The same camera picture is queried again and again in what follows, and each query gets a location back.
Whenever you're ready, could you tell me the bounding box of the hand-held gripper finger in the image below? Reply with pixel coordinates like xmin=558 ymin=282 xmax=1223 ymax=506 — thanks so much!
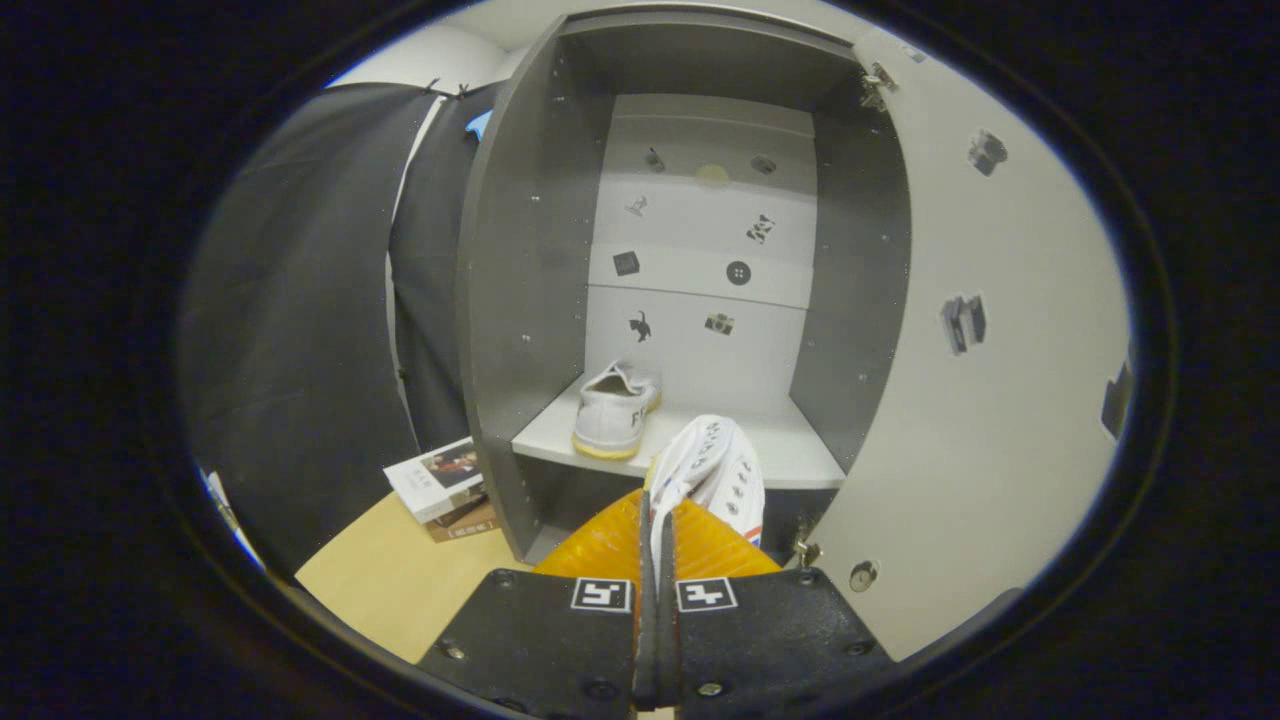
xmin=660 ymin=505 xmax=896 ymax=720
xmin=418 ymin=490 xmax=661 ymax=720

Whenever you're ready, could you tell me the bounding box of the white canvas shoe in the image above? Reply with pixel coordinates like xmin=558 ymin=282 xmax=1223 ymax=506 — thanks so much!
xmin=645 ymin=415 xmax=767 ymax=576
xmin=572 ymin=360 xmax=663 ymax=461

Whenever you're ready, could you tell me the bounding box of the grey shoe cabinet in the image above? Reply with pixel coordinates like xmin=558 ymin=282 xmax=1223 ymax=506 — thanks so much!
xmin=455 ymin=10 xmax=913 ymax=566

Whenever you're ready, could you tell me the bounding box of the beige shoe cabinet door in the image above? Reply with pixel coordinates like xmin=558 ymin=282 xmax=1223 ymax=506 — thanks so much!
xmin=800 ymin=25 xmax=1136 ymax=663

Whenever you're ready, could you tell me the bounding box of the brown cover book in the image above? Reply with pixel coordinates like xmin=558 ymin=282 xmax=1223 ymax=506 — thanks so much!
xmin=425 ymin=497 xmax=499 ymax=543

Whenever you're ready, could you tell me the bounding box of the white cover book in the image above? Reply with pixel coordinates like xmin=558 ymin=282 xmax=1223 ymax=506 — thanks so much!
xmin=383 ymin=437 xmax=488 ymax=524

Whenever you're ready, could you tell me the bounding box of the blue edged white board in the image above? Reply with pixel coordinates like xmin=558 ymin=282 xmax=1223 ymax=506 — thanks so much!
xmin=205 ymin=468 xmax=263 ymax=566

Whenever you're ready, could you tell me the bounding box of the black backdrop cloth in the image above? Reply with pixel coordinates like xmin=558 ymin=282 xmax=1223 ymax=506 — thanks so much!
xmin=180 ymin=82 xmax=501 ymax=576

